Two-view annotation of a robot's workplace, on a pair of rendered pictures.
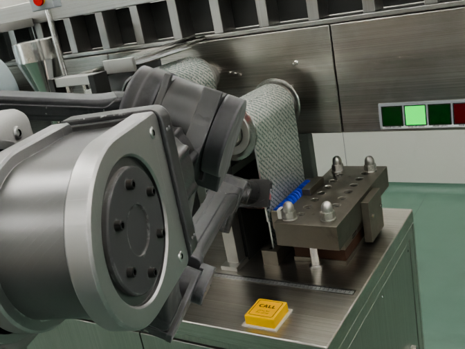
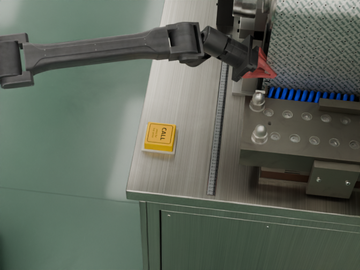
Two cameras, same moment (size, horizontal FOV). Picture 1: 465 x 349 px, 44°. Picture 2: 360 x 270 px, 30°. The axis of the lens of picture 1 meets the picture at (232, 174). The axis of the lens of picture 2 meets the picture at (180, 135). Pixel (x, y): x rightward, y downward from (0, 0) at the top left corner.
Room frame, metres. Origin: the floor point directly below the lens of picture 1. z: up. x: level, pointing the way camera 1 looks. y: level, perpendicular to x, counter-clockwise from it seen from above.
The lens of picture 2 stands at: (0.63, -0.93, 2.23)
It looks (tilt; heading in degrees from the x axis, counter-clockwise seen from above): 52 degrees down; 62
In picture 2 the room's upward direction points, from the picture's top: 2 degrees clockwise
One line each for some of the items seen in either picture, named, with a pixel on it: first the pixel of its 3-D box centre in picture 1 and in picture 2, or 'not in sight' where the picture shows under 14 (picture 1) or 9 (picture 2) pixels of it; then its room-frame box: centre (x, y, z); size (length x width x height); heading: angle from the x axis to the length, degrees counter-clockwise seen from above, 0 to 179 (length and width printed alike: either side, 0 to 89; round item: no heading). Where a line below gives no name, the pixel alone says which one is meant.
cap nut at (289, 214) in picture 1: (288, 210); (257, 99); (1.27, -0.12, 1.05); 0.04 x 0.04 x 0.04
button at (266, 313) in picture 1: (266, 313); (160, 136); (1.07, -0.02, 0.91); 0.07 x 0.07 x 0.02; 56
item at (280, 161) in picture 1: (282, 170); (317, 68); (1.41, -0.13, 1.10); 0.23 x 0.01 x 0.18; 146
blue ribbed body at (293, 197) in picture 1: (294, 198); (312, 97); (1.40, -0.15, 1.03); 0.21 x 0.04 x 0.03; 146
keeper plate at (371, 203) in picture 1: (374, 214); (332, 180); (1.34, -0.34, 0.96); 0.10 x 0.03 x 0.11; 146
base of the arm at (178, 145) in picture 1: (143, 174); not in sight; (0.44, 0.07, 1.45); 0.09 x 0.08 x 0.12; 74
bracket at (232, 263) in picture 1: (224, 212); (248, 48); (1.34, 0.04, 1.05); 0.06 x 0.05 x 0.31; 146
